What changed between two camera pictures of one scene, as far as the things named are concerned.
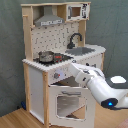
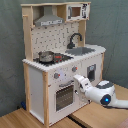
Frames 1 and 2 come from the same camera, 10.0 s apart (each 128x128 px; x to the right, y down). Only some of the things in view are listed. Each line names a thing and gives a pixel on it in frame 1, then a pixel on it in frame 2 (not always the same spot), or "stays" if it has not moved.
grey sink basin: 80,51 stays
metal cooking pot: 46,56 stays
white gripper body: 81,74 -> 82,81
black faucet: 71,45 stays
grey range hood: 48,18 stays
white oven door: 55,121 -> 62,98
